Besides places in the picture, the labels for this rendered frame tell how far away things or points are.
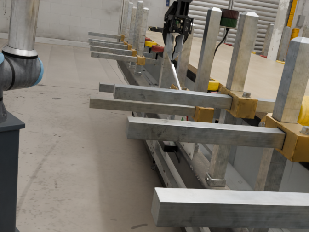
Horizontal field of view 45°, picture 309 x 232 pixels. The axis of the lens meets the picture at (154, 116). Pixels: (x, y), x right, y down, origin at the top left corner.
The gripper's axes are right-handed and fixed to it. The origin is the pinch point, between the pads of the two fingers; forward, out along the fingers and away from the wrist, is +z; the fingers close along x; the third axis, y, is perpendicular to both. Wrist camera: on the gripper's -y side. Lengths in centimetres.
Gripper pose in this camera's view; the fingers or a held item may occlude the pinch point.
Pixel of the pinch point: (171, 56)
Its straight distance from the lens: 130.7
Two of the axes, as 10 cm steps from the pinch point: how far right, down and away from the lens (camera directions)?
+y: 1.9, 3.0, -9.4
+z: -1.4, 9.5, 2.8
